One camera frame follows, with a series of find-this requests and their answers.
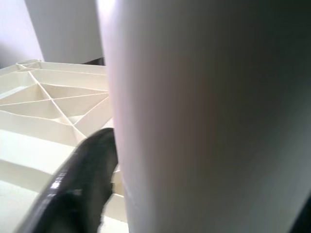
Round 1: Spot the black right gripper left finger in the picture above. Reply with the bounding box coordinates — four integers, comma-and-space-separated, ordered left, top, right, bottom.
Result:
12, 127, 120, 233

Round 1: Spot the white plastic table top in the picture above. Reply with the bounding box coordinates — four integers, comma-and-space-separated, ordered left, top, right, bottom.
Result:
0, 60, 129, 233

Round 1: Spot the white plastic table leg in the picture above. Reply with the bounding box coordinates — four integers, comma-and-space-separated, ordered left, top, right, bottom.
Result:
96, 0, 311, 233

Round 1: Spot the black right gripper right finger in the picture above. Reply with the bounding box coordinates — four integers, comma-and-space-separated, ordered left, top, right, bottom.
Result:
288, 198, 311, 233

